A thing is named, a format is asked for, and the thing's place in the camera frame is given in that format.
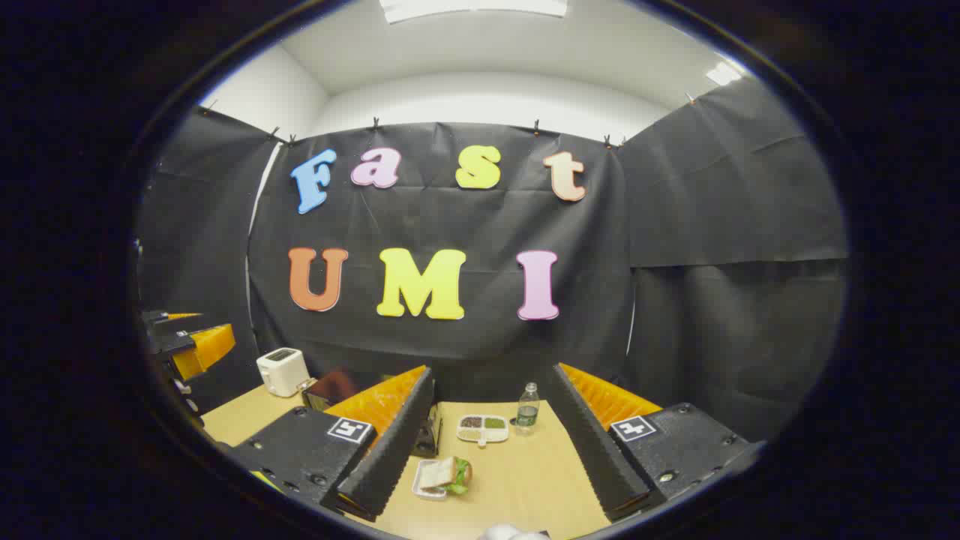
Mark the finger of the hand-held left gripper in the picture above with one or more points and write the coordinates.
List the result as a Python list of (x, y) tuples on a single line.
[(206, 346), (180, 316)]

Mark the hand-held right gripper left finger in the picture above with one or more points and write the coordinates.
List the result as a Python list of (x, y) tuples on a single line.
[(397, 450)]

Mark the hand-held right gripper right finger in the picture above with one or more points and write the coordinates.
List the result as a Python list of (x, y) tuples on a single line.
[(592, 442)]

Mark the bread and lettuce sandwich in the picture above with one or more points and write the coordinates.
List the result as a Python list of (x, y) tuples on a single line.
[(444, 474)]

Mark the black electric oven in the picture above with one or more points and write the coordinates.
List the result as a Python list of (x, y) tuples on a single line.
[(334, 388)]

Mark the white rectangular tray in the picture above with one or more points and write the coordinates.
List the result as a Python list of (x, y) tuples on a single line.
[(421, 491)]

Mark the clear plastic water bottle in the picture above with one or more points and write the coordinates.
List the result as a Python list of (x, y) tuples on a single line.
[(528, 412)]

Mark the white toaster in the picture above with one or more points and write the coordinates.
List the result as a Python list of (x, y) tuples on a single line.
[(282, 371)]

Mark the white divided spice dish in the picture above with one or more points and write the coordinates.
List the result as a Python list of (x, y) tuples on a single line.
[(483, 429)]

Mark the black backdrop cloth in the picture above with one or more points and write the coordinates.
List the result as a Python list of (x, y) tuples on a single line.
[(450, 225)]

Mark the small ceiling light panel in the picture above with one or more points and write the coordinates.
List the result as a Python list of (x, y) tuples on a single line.
[(723, 73)]

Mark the long ceiling light panel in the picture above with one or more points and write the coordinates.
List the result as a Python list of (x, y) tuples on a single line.
[(472, 7)]

